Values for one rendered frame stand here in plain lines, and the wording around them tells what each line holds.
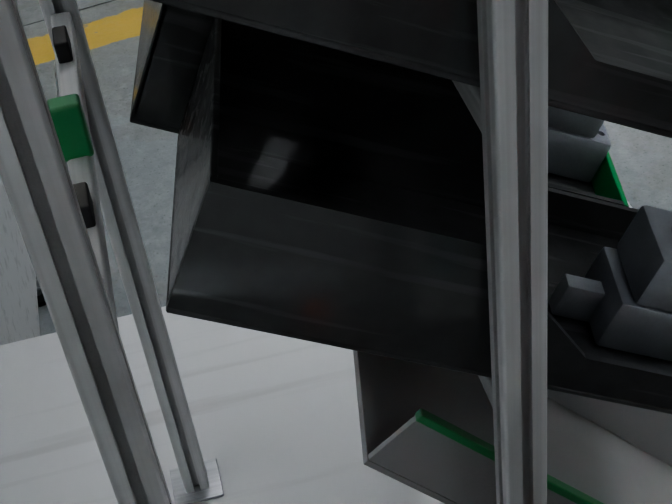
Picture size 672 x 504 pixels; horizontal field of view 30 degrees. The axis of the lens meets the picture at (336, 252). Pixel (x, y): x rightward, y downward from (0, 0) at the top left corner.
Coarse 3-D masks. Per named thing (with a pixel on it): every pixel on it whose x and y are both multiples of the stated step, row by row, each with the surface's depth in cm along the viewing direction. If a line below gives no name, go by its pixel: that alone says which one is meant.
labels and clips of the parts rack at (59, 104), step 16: (64, 32) 69; (64, 48) 68; (64, 96) 61; (64, 112) 60; (80, 112) 60; (64, 128) 61; (80, 128) 61; (64, 144) 61; (80, 144) 62; (80, 192) 58; (80, 208) 57
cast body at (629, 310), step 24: (648, 216) 60; (624, 240) 62; (648, 240) 60; (600, 264) 63; (624, 264) 61; (648, 264) 59; (576, 288) 61; (600, 288) 62; (624, 288) 61; (648, 288) 59; (552, 312) 62; (576, 312) 62; (600, 312) 62; (624, 312) 60; (648, 312) 60; (600, 336) 61; (624, 336) 61; (648, 336) 61
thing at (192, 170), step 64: (256, 64) 61; (320, 64) 61; (384, 64) 61; (192, 128) 58; (256, 128) 63; (320, 128) 63; (384, 128) 64; (448, 128) 64; (192, 192) 54; (256, 192) 50; (320, 192) 64; (384, 192) 65; (448, 192) 67; (192, 256) 52; (256, 256) 52; (320, 256) 52; (384, 256) 52; (448, 256) 53; (576, 256) 67; (256, 320) 54; (320, 320) 55; (384, 320) 55; (448, 320) 55; (576, 320) 63; (576, 384) 58; (640, 384) 58
